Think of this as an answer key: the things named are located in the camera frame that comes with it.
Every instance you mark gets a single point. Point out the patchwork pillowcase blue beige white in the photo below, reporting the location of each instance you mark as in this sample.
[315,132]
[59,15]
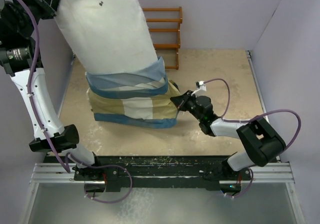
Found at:
[140,98]

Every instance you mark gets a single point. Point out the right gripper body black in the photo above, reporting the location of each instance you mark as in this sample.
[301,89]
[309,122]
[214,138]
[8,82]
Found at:
[190,105]

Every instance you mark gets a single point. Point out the aluminium frame rail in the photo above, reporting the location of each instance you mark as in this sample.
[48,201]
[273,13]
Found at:
[53,173]

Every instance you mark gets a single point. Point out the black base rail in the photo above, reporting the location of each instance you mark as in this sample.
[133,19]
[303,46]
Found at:
[115,173]

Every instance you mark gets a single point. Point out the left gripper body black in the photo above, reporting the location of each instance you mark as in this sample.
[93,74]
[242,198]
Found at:
[40,9]

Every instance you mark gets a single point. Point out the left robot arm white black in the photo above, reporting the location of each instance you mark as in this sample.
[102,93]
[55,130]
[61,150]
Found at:
[21,60]

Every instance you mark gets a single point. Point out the orange wooden rack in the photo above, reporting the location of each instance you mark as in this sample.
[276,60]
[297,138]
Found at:
[164,25]

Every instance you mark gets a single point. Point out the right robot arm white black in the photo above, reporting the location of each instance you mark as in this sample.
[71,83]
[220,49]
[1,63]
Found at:
[260,140]

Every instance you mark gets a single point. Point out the white pillow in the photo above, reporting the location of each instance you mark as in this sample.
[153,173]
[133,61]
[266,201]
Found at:
[107,36]

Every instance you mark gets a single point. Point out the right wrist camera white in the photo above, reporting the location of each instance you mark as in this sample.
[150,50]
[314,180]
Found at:
[200,88]

